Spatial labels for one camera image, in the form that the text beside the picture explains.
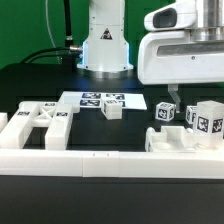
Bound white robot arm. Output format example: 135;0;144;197
78;0;224;102

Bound white chair seat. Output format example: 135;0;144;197
145;126;224;153

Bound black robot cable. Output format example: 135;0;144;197
20;0;84;64

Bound white chair back frame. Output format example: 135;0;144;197
0;101;80;150

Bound thin white cable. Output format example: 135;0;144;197
45;0;63;64

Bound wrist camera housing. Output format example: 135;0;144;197
144;0;196;32

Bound white sheet with markers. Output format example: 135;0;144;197
57;91;148;111

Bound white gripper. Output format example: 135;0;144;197
137;30;224;113

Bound white U-shaped obstacle fence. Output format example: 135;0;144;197
0;113;224;179

